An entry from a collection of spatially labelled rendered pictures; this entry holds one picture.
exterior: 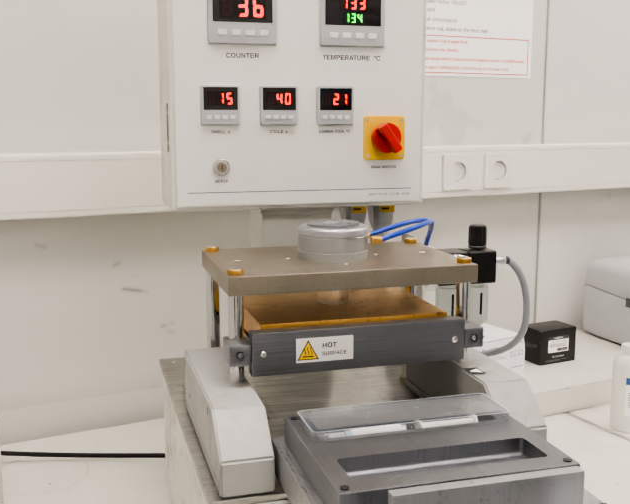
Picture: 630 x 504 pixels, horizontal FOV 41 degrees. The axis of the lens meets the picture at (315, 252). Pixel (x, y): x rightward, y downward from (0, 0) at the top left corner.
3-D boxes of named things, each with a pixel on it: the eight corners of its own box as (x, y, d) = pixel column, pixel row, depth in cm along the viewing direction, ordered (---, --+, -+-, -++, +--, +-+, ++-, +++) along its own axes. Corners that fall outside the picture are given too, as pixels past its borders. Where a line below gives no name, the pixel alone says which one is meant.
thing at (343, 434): (312, 458, 70) (312, 433, 69) (296, 434, 75) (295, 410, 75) (510, 435, 75) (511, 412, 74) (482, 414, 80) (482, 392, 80)
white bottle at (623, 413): (603, 427, 140) (608, 344, 137) (618, 420, 143) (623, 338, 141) (632, 436, 136) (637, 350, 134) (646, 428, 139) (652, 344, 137)
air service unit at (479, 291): (403, 332, 114) (405, 225, 112) (498, 324, 118) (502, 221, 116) (418, 341, 109) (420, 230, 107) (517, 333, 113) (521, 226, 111)
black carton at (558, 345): (519, 358, 164) (520, 324, 163) (554, 352, 168) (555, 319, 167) (539, 366, 159) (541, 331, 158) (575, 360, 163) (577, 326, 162)
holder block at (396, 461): (284, 442, 76) (284, 415, 76) (482, 421, 82) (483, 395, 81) (338, 526, 61) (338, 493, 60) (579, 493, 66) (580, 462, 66)
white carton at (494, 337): (387, 377, 152) (388, 338, 151) (478, 357, 165) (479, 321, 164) (432, 395, 142) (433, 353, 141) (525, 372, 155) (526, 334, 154)
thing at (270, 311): (230, 323, 100) (229, 245, 99) (401, 312, 106) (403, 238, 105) (260, 363, 84) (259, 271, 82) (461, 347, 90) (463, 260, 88)
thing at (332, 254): (196, 312, 106) (193, 211, 104) (421, 298, 114) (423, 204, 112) (229, 366, 83) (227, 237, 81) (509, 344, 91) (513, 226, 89)
